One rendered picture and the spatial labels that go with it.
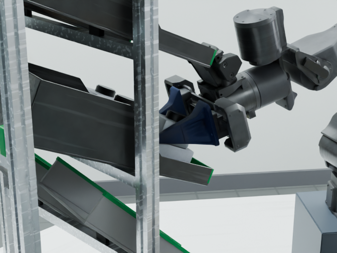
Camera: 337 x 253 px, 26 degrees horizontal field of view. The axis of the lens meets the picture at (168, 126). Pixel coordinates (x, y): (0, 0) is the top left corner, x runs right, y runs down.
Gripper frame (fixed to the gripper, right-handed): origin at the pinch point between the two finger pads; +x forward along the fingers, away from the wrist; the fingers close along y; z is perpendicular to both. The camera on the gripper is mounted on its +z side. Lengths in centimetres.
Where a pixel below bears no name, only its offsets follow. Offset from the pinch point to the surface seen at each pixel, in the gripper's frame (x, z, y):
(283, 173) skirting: -120, -138, -201
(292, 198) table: -38, -47, -43
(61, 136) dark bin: 16.2, 8.2, 9.5
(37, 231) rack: 22.9, 2.0, 15.6
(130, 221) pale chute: 11.1, -6.7, 6.7
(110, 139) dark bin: 10.7, 5.1, 8.3
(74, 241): 11, -35, -45
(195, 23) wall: -98, -52, -210
